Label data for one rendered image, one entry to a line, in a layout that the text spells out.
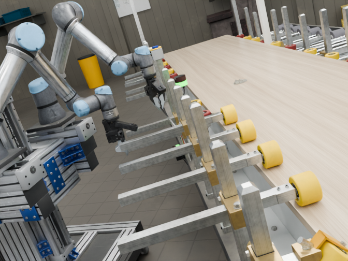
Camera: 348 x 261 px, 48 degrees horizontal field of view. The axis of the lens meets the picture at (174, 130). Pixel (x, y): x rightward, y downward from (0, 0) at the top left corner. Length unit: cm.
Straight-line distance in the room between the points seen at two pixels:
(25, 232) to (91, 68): 738
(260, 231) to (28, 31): 126
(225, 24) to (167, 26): 183
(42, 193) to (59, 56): 78
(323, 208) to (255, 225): 31
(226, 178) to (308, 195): 20
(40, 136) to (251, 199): 168
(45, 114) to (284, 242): 139
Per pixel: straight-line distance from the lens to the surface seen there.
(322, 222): 100
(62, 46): 223
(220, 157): 97
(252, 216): 77
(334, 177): 117
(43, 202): 188
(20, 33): 171
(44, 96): 218
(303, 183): 102
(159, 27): 938
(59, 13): 208
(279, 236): 145
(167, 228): 100
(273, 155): 123
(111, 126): 193
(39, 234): 229
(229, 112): 169
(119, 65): 199
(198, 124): 120
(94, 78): 942
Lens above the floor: 148
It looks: 18 degrees down
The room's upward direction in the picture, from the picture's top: 17 degrees counter-clockwise
